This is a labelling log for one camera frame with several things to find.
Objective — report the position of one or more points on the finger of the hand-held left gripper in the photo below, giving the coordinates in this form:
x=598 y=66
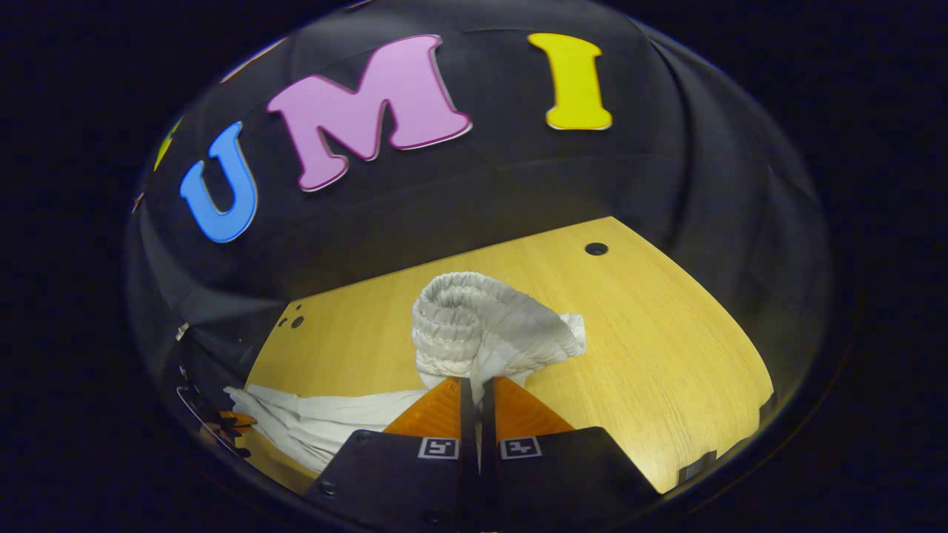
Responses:
x=235 y=420

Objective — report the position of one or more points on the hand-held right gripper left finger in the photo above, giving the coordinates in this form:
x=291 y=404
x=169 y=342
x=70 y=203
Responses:
x=400 y=474

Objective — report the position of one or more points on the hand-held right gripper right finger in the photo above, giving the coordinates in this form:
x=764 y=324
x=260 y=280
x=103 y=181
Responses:
x=563 y=474

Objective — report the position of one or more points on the white jeans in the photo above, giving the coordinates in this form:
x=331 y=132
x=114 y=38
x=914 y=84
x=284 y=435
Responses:
x=474 y=318

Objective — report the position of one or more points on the black backdrop cloth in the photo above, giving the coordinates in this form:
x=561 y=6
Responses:
x=481 y=192

